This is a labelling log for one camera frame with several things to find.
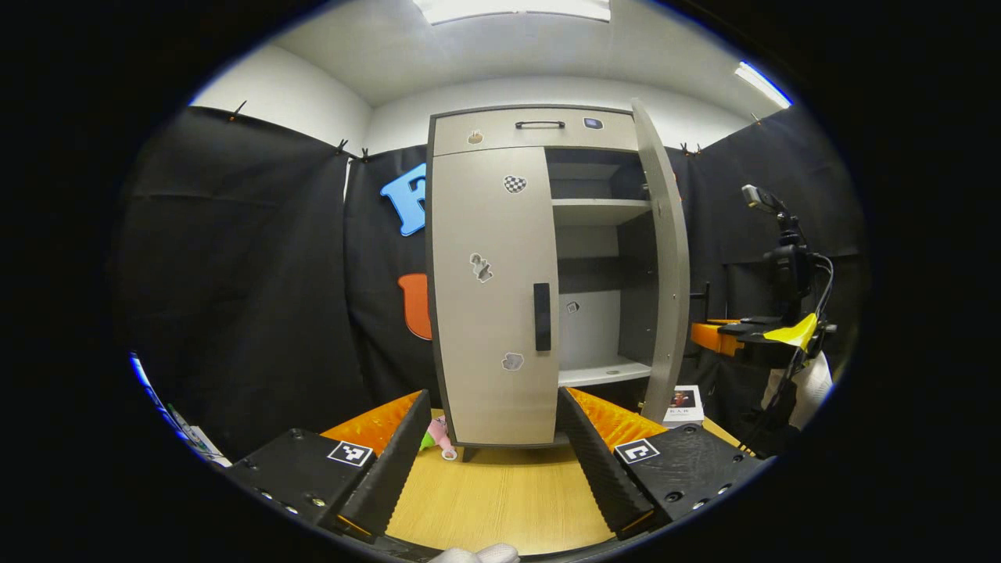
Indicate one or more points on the pink and green toy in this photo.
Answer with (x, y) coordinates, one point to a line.
(439, 438)

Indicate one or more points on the small ceiling light panel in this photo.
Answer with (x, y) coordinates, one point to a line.
(762, 84)

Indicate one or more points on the grey cabinet door square stickers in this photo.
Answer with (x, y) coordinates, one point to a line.
(665, 274)

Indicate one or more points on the white and blue object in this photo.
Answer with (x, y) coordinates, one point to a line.
(199, 446)

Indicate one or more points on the long ceiling light panel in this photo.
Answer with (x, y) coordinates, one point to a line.
(512, 9)

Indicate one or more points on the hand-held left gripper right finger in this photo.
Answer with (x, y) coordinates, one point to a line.
(598, 469)

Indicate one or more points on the grey cabinet door heart sticker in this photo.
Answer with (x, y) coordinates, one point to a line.
(485, 313)

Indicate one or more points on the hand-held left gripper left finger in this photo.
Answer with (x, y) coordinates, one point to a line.
(391, 469)

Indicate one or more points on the black backdrop cloth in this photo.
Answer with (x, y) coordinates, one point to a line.
(235, 274)

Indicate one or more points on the stack of white books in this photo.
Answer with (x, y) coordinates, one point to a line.
(684, 403)

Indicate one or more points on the grey double-door shoe cabinet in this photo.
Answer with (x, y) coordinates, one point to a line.
(602, 211)

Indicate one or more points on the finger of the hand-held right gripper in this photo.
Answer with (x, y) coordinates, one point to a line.
(708, 336)

